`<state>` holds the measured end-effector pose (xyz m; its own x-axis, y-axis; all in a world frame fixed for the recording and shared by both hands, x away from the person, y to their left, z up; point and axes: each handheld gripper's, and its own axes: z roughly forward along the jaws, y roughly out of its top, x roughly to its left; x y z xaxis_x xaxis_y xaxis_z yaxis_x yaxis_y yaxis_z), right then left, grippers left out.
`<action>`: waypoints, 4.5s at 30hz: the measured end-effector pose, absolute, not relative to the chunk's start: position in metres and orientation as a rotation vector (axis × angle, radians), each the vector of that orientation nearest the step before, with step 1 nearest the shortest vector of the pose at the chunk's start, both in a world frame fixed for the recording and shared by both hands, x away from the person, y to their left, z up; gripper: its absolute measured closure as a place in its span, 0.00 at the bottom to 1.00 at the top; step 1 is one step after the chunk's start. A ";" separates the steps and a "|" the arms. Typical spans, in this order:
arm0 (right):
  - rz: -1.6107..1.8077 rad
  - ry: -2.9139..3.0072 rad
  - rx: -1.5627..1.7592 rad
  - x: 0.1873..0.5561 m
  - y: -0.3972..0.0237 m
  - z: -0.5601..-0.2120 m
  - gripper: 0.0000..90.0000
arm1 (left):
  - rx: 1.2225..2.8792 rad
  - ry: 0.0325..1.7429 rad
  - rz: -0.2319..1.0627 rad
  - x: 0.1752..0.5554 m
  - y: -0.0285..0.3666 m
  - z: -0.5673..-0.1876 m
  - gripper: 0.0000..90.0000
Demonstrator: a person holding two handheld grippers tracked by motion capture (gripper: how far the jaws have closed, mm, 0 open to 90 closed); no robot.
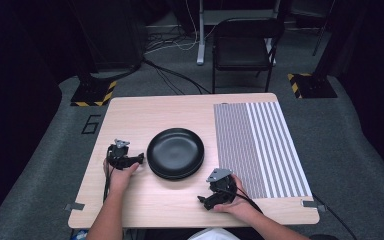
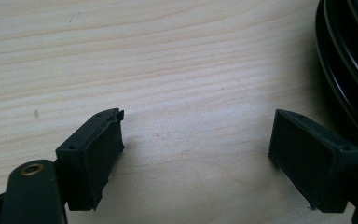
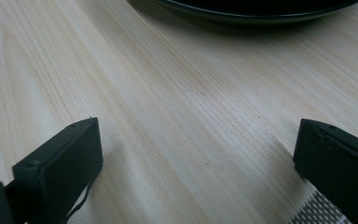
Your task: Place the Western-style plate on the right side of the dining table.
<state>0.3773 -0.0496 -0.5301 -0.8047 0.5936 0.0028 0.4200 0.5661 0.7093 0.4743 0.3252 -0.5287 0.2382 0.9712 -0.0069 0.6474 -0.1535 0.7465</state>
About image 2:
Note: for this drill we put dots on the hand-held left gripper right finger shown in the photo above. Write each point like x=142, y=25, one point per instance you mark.
x=313, y=165

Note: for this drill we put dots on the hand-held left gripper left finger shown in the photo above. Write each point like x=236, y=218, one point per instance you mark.
x=87, y=161

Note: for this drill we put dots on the black round plate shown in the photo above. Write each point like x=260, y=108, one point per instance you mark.
x=331, y=77

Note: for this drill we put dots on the black frying pan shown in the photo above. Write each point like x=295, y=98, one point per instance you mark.
x=354, y=46

